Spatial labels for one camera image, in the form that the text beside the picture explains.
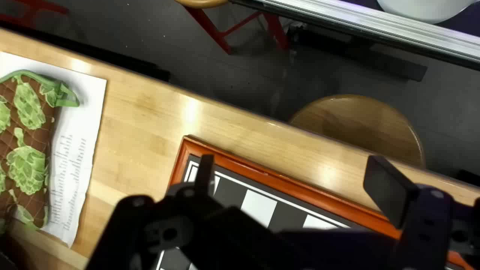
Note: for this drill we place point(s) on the orange framed chessboard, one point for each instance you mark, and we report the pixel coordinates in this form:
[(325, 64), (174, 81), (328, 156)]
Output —
[(279, 180)]

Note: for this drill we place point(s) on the white rounded object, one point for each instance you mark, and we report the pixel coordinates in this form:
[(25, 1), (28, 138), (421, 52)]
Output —
[(424, 7)]

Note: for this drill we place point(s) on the red-legged wooden stool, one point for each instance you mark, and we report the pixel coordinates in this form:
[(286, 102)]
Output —
[(199, 3)]

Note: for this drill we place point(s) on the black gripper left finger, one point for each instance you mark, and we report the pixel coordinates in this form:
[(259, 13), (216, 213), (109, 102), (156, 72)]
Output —
[(204, 174)]

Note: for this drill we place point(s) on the aluminium profile rail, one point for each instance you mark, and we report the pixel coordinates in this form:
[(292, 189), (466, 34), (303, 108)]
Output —
[(379, 28)]

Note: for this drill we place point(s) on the red metal stool frame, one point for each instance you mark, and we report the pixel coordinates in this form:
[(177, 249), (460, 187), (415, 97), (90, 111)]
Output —
[(34, 7)]

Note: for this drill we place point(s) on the round wooden stool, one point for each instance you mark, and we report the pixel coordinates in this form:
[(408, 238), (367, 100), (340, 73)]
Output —
[(360, 124)]

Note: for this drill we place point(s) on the green brown oven mitt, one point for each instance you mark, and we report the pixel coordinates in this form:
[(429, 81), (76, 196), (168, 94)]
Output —
[(27, 150)]

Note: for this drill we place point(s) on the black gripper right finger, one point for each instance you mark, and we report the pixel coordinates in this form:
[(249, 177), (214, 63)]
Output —
[(394, 192)]

